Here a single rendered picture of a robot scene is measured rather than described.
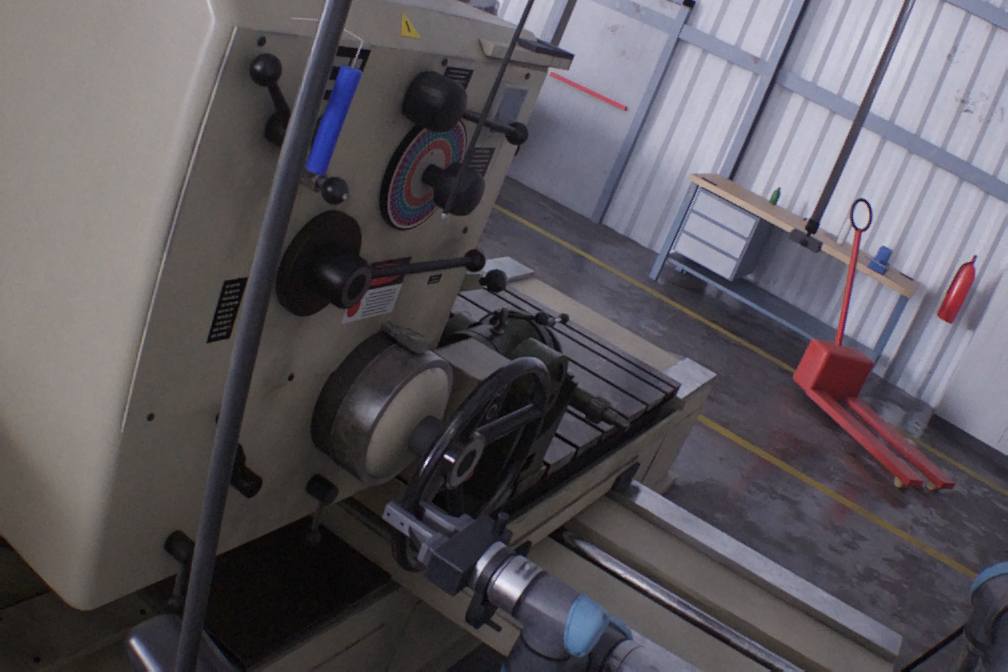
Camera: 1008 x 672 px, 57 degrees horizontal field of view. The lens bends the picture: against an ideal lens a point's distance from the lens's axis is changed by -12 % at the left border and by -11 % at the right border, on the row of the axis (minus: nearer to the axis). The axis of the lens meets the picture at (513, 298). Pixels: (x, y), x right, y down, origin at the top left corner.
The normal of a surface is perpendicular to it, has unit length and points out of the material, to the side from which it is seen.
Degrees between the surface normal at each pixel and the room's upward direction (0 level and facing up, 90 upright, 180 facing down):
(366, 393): 61
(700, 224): 90
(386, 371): 38
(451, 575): 96
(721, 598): 0
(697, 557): 0
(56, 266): 90
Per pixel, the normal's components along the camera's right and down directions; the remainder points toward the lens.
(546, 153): -0.46, 0.12
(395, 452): 0.72, 0.52
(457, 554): 0.31, -0.86
